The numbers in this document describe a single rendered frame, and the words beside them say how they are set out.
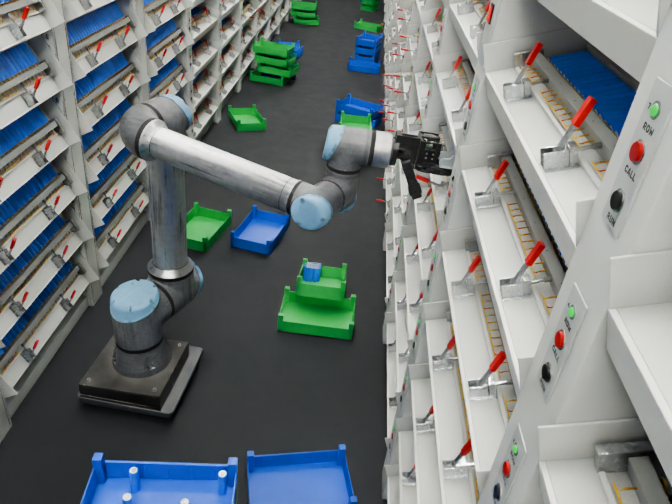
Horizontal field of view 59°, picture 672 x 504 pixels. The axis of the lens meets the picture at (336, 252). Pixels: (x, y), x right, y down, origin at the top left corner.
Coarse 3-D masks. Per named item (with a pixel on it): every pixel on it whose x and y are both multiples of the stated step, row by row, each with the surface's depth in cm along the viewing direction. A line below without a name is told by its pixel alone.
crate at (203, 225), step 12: (192, 216) 300; (204, 216) 303; (216, 216) 301; (228, 216) 297; (192, 228) 292; (204, 228) 293; (216, 228) 294; (192, 240) 274; (204, 240) 273; (216, 240) 285
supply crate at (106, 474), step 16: (96, 464) 123; (112, 464) 126; (128, 464) 126; (144, 464) 126; (160, 464) 126; (176, 464) 126; (192, 464) 127; (208, 464) 127; (224, 464) 128; (96, 480) 126; (112, 480) 127; (128, 480) 128; (144, 480) 128; (160, 480) 128; (176, 480) 129; (192, 480) 129; (208, 480) 130; (96, 496) 124; (112, 496) 124; (144, 496) 125; (160, 496) 125; (176, 496) 126; (192, 496) 126; (208, 496) 126; (224, 496) 127
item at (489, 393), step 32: (448, 256) 126; (480, 256) 110; (448, 288) 117; (480, 288) 115; (480, 320) 107; (480, 352) 100; (480, 384) 91; (512, 384) 90; (480, 416) 88; (480, 448) 84; (480, 480) 76
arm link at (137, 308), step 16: (128, 288) 186; (144, 288) 186; (160, 288) 191; (112, 304) 181; (128, 304) 180; (144, 304) 180; (160, 304) 188; (112, 320) 185; (128, 320) 180; (144, 320) 182; (160, 320) 188; (128, 336) 184; (144, 336) 185; (160, 336) 191
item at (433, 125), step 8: (424, 120) 185; (432, 120) 185; (440, 120) 184; (424, 128) 186; (432, 128) 186; (440, 128) 184; (440, 136) 183; (432, 176) 161; (440, 176) 159; (448, 176) 158; (432, 184) 156; (440, 200) 148; (440, 208) 145; (440, 216) 135
